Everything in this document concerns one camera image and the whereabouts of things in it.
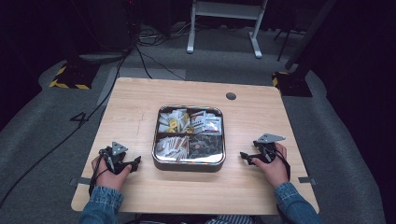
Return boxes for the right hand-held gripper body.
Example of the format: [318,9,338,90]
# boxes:
[252,133,287,165]

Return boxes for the grey tape strip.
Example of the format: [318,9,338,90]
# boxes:
[68,176,92,187]
[297,175,318,186]

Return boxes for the pile of white yellow packets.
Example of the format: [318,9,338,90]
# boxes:
[157,108,191,134]

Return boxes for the tangle of floor cables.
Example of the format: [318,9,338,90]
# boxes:
[135,17,195,49]

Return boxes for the square metal divided tray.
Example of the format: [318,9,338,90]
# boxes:
[151,105,227,174]

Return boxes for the white desk frame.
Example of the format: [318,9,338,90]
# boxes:
[186,0,270,60]

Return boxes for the black tripod legs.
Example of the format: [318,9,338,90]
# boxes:
[273,27,302,63]

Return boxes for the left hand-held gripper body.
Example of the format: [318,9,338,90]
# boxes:
[98,141,134,175]

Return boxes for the dark slanted stand pole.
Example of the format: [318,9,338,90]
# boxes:
[284,0,338,71]

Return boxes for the grey oval stand base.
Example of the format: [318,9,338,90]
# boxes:
[78,51,127,65]

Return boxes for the person's right hand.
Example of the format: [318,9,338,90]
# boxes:
[251,142,290,189]

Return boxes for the thin black floor cable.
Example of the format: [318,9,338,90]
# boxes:
[134,46,187,82]

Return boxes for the long black floor cable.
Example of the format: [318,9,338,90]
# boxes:
[0,46,135,210]

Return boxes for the pile of white brown sachets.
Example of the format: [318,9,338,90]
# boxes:
[154,135,191,162]

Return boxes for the black yellow striped stand base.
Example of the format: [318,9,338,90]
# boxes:
[49,60,101,91]
[271,70,314,98]

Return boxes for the person's left hand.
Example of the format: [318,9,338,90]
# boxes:
[91,155,133,191]

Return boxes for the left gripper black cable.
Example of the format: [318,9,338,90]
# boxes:
[88,147,110,197]

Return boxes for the pile of dark packets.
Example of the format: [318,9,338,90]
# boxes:
[188,134,225,160]

